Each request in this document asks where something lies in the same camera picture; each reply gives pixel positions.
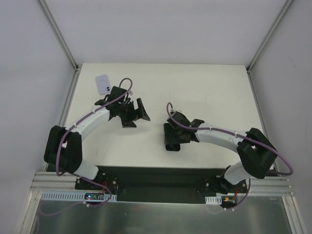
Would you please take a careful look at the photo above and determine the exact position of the white cable duct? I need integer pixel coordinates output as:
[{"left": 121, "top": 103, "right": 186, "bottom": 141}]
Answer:
[
  {"left": 41, "top": 192, "right": 117, "bottom": 202},
  {"left": 205, "top": 196, "right": 222, "bottom": 205}
]

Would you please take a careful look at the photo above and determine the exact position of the front aluminium rail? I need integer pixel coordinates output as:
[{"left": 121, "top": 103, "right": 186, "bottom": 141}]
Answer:
[{"left": 30, "top": 172, "right": 76, "bottom": 191}]

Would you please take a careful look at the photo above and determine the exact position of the right white cable duct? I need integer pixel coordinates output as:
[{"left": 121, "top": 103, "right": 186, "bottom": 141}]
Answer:
[{"left": 205, "top": 196, "right": 222, "bottom": 205}]

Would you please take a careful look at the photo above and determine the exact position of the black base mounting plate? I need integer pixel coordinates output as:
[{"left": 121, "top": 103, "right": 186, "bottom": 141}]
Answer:
[{"left": 46, "top": 164, "right": 249, "bottom": 203}]

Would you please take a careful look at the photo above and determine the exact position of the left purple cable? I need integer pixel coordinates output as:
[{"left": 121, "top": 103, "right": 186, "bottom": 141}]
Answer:
[{"left": 39, "top": 78, "right": 134, "bottom": 216}]

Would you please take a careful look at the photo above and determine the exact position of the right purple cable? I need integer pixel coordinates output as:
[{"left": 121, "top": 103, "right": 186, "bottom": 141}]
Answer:
[{"left": 166, "top": 101, "right": 294, "bottom": 215}]

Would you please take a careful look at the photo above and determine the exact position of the right aluminium frame post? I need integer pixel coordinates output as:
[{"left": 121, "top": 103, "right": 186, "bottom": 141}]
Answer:
[{"left": 246, "top": 0, "right": 294, "bottom": 73}]

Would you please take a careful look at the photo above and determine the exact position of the aluminium frame post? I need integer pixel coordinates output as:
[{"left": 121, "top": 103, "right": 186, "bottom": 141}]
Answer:
[
  {"left": 246, "top": 0, "right": 294, "bottom": 73},
  {"left": 38, "top": 0, "right": 82, "bottom": 71}
]

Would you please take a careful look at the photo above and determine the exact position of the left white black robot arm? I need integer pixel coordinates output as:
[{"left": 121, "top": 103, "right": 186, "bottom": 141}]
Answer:
[{"left": 44, "top": 86, "right": 150, "bottom": 190}]

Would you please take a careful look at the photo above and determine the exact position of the lilac phone case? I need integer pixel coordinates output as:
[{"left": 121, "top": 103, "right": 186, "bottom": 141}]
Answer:
[{"left": 95, "top": 74, "right": 112, "bottom": 95}]

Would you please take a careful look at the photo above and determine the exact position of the left aluminium frame post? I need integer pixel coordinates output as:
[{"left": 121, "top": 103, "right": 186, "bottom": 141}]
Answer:
[{"left": 38, "top": 0, "right": 82, "bottom": 71}]

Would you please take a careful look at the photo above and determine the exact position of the left white cable duct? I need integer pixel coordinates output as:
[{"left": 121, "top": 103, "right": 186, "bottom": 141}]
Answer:
[{"left": 41, "top": 192, "right": 117, "bottom": 202}]

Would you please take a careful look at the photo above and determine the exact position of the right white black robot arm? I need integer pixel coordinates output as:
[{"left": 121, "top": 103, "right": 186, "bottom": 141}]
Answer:
[{"left": 163, "top": 112, "right": 277, "bottom": 194}]

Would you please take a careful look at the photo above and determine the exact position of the purple cable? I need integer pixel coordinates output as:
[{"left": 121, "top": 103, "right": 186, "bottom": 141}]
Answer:
[
  {"left": 166, "top": 101, "right": 294, "bottom": 215},
  {"left": 39, "top": 78, "right": 134, "bottom": 216}
]

